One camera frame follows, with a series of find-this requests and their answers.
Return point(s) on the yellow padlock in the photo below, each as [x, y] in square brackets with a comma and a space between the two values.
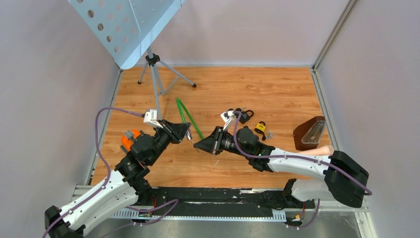
[260, 128]

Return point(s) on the pink cylinder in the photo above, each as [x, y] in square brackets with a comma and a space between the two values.
[321, 151]

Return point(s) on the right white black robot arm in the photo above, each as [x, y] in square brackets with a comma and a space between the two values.
[335, 176]

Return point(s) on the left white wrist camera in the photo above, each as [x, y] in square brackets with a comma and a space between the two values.
[151, 118]

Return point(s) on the orange grey brick toy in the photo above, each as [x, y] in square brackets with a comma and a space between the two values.
[129, 138]

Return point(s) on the yellow padlock keys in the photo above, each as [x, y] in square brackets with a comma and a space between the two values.
[267, 134]

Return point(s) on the light blue music stand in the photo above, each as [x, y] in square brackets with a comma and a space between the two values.
[127, 29]

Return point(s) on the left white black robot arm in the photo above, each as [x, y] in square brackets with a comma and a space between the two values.
[123, 186]

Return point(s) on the green cable lock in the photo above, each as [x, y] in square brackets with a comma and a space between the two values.
[183, 111]

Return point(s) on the black padlock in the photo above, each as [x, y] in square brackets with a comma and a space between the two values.
[246, 116]

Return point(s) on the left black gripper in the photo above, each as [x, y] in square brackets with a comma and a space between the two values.
[176, 131]

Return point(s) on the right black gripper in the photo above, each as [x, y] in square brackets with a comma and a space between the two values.
[212, 143]

